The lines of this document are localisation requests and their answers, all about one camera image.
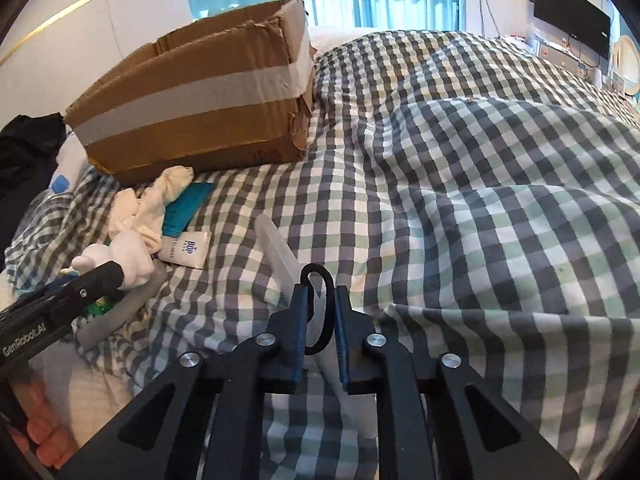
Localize clear water bottle blue cap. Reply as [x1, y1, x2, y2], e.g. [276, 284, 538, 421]
[49, 174, 70, 194]

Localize black garment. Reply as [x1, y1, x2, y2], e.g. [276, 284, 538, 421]
[0, 113, 66, 268]

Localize scissors with translucent sheath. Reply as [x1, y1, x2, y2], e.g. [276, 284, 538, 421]
[254, 212, 379, 441]

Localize white ointment tube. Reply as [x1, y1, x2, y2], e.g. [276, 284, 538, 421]
[75, 260, 167, 350]

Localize black wall television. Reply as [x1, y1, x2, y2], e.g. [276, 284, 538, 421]
[534, 0, 611, 58]

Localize cream cloth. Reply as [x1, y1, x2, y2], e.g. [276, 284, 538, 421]
[107, 166, 194, 255]

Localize green foil packet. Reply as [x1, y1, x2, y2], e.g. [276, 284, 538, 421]
[87, 296, 116, 318]

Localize left hand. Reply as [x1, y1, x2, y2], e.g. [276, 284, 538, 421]
[8, 370, 79, 470]

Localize teal blister pack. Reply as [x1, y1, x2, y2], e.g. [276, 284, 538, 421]
[162, 182, 214, 237]

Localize checkered blanket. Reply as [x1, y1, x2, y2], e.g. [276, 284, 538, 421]
[4, 29, 640, 480]

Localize brown cardboard box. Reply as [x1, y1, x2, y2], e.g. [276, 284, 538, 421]
[64, 0, 314, 185]

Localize small white sachet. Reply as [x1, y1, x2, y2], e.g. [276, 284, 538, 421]
[157, 231, 212, 269]

